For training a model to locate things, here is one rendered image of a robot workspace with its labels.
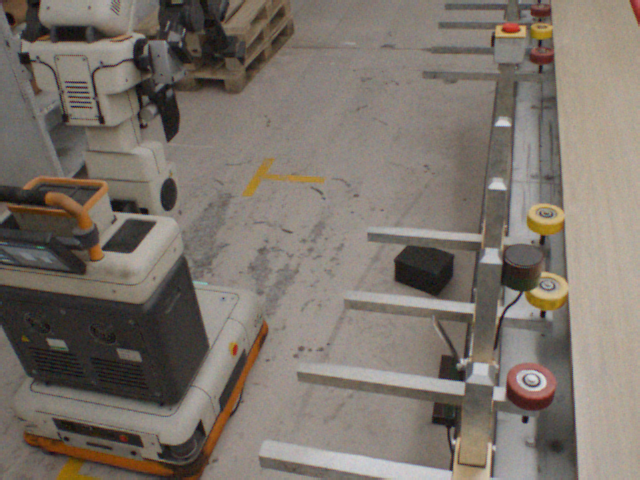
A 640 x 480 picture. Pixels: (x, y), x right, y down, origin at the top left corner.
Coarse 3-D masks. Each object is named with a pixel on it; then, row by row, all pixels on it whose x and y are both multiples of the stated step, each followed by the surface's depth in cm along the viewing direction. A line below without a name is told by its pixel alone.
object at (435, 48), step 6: (432, 48) 256; (438, 48) 255; (444, 48) 254; (450, 48) 254; (456, 48) 253; (462, 48) 253; (468, 48) 252; (474, 48) 251; (480, 48) 251; (486, 48) 250; (492, 48) 250; (528, 48) 246; (474, 54) 253; (480, 54) 252; (486, 54) 252; (492, 54) 251; (528, 54) 247
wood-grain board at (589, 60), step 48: (576, 0) 265; (624, 0) 261; (576, 48) 223; (624, 48) 220; (576, 96) 193; (624, 96) 191; (576, 144) 170; (624, 144) 168; (576, 192) 152; (624, 192) 150; (576, 240) 137; (624, 240) 136; (576, 288) 125; (624, 288) 124; (576, 336) 115; (624, 336) 114; (576, 384) 107; (624, 384) 106; (576, 432) 99; (624, 432) 98
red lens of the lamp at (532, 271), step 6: (510, 246) 100; (504, 252) 99; (540, 252) 98; (504, 258) 98; (504, 264) 98; (510, 264) 97; (540, 264) 96; (504, 270) 99; (510, 270) 97; (516, 270) 96; (522, 270) 96; (528, 270) 96; (534, 270) 96; (540, 270) 97; (516, 276) 97; (522, 276) 97; (528, 276) 97; (534, 276) 97
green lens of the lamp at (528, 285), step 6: (504, 276) 99; (510, 276) 98; (540, 276) 98; (504, 282) 100; (510, 282) 98; (516, 282) 98; (522, 282) 97; (528, 282) 97; (534, 282) 98; (510, 288) 99; (516, 288) 98; (522, 288) 98; (528, 288) 98; (534, 288) 98
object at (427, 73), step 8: (424, 72) 236; (432, 72) 235; (440, 72) 235; (448, 72) 234; (456, 72) 233; (464, 72) 232; (472, 72) 232; (480, 72) 231; (488, 72) 231; (496, 72) 230; (520, 72) 228; (528, 72) 228; (536, 72) 227; (544, 72) 227; (496, 80) 231; (520, 80) 229; (528, 80) 228; (536, 80) 227; (544, 80) 226
